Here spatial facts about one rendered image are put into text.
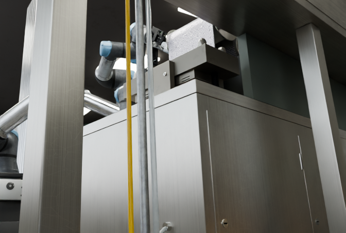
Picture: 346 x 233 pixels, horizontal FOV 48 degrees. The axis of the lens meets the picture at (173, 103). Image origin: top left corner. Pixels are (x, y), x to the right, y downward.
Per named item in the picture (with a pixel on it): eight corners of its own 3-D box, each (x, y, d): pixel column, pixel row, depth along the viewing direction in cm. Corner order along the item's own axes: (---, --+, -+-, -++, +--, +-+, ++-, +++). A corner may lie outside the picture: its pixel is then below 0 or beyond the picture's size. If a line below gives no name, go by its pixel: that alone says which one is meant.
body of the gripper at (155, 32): (163, 31, 168) (149, 24, 177) (155, 49, 169) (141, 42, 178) (176, 37, 173) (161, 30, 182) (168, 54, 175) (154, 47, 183)
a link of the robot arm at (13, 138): (22, 156, 199) (24, 131, 203) (5, 152, 186) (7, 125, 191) (1, 159, 201) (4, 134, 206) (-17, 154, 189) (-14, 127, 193)
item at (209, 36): (171, 94, 151) (169, 51, 157) (218, 75, 136) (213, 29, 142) (170, 94, 151) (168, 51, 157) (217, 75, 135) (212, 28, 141)
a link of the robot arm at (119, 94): (126, 107, 178) (126, 90, 180) (142, 101, 170) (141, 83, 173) (113, 104, 172) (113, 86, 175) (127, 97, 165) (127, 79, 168)
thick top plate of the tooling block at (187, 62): (156, 107, 150) (156, 93, 152) (240, 75, 123) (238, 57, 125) (123, 99, 139) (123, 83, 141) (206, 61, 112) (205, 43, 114)
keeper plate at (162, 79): (154, 102, 126) (153, 71, 130) (175, 94, 120) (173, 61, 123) (148, 101, 125) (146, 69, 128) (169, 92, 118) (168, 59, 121)
